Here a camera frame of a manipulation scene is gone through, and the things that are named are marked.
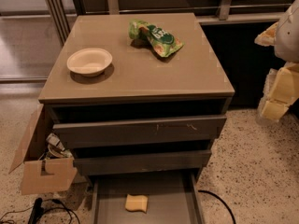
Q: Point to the black power strip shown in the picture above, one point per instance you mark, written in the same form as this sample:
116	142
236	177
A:
36	212

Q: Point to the grey middle drawer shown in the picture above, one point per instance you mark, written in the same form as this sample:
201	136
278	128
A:
141	163

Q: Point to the green chip bag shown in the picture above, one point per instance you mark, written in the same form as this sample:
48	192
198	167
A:
163	43

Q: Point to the brown cardboard box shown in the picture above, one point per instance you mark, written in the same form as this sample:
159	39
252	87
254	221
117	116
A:
40	175

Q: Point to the metal railing frame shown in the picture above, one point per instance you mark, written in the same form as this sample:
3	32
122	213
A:
207	11

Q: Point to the crumpled items in box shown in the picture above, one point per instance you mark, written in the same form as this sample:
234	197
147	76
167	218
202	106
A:
56	148

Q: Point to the grey drawer cabinet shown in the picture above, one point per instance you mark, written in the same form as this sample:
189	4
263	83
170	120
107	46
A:
138	84

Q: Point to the grey drawer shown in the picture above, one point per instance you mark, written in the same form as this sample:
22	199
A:
141	163
140	131
172	199

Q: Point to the grey top drawer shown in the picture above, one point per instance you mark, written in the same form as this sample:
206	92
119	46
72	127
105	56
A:
140	131

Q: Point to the grey bottom drawer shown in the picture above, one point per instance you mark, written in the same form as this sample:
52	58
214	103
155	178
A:
172	199

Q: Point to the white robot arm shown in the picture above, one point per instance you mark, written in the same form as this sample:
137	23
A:
286	45

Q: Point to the yellow sponge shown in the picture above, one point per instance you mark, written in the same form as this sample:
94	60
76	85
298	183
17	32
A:
136	203

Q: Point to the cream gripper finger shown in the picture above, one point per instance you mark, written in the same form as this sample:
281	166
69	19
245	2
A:
267	37
280	91

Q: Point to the white paper bowl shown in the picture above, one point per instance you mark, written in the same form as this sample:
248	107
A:
89	62

